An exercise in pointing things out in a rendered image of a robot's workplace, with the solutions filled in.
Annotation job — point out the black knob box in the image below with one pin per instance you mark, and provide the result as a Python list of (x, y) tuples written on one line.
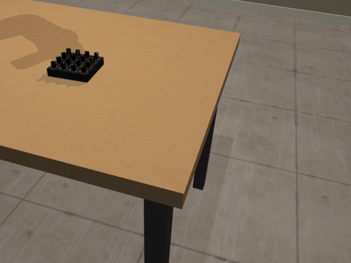
[(79, 70)]

